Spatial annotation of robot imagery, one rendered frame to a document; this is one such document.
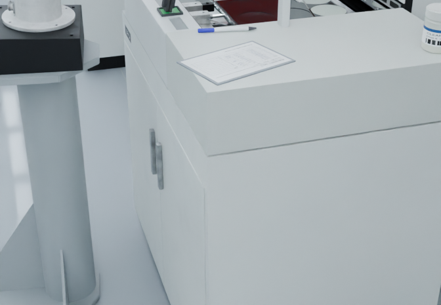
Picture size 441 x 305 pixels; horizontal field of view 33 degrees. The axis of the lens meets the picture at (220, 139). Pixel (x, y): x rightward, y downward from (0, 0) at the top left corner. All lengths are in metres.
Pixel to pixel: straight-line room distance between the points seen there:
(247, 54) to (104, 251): 1.22
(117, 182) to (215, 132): 1.55
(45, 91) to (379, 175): 0.91
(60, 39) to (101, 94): 1.85
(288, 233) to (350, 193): 0.17
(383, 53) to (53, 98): 0.89
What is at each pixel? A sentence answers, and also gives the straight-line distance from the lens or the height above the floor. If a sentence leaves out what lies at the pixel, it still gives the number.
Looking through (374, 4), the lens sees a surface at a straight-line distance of 2.13.
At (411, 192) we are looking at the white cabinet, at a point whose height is 0.64.
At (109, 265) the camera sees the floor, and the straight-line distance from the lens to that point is 2.61.
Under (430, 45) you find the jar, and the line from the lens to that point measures 1.74.
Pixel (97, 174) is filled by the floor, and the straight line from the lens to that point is 3.12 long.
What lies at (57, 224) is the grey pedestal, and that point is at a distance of 2.29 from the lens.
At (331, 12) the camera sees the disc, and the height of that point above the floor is 0.90.
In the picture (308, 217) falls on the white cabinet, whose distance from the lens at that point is 1.73.
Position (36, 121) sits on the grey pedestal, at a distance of 2.12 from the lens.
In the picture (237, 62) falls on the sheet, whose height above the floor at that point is 0.97.
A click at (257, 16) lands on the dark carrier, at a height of 0.90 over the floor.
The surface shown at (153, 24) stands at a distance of 1.93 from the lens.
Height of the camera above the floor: 1.59
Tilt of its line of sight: 29 degrees down
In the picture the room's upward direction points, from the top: straight up
